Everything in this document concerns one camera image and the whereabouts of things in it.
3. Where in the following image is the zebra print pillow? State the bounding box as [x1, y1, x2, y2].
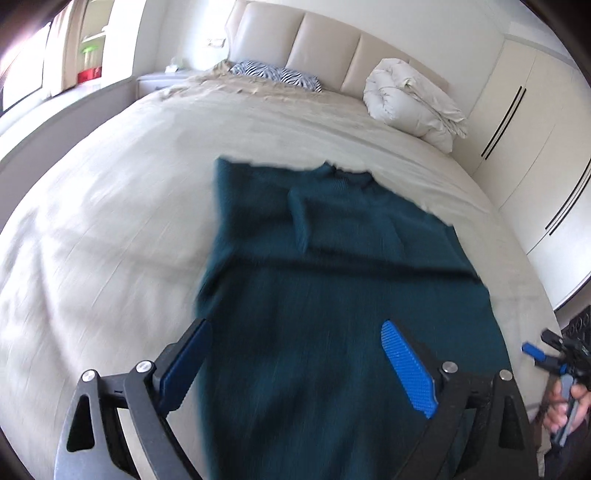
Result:
[230, 60, 322, 92]

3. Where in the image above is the green lamp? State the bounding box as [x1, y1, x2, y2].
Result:
[81, 45, 100, 71]

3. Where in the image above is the cream padded headboard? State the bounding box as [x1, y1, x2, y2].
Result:
[226, 1, 449, 99]

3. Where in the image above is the white rolled duvet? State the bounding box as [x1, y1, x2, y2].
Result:
[363, 58, 468, 154]

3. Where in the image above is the person right hand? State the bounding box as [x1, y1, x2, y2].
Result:
[543, 380, 590, 433]

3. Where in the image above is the beige curtain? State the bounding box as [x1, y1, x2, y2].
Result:
[42, 0, 87, 98]

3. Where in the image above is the beige bed sheet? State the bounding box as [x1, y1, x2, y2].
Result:
[1, 72, 557, 479]

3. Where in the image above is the black framed window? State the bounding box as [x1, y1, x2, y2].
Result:
[1, 22, 52, 114]

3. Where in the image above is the white nightstand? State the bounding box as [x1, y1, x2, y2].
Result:
[136, 70, 197, 100]

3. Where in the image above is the dark teal knit sweater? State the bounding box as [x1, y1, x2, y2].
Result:
[197, 159, 510, 479]

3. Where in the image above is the red box on shelf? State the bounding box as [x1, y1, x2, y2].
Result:
[77, 66, 102, 84]

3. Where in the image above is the cream wardrobe with black handles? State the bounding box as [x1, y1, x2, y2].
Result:
[454, 40, 591, 309]

